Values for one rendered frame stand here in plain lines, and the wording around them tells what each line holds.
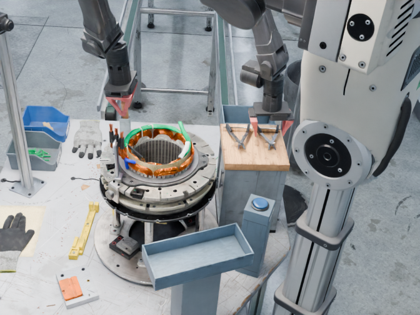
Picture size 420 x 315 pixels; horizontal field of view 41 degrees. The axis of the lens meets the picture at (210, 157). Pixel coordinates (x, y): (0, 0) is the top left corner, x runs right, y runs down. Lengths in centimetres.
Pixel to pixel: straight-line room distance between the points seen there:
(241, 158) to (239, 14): 85
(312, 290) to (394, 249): 166
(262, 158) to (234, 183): 11
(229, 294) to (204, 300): 20
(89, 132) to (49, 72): 204
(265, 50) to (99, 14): 48
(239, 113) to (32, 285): 83
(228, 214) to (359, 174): 75
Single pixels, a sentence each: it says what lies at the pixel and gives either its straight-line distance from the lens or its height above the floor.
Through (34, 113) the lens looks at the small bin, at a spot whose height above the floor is 82.
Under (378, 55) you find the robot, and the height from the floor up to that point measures 175.
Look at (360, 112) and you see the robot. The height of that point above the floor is 156.
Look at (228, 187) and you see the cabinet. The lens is 166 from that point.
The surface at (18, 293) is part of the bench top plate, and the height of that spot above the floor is 78.
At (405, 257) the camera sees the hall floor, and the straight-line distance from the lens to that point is 301.
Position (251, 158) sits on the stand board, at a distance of 162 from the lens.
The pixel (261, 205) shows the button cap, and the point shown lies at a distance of 151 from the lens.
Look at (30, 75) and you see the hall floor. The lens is 414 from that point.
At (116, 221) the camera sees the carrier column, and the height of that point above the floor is 84.
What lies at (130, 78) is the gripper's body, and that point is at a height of 131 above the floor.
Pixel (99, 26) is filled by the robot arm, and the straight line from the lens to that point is 131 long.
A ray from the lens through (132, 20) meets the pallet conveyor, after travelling 308.
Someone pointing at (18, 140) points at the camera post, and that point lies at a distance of 184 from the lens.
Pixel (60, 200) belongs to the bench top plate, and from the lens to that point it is 190.
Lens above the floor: 207
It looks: 38 degrees down
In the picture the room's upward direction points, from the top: 5 degrees clockwise
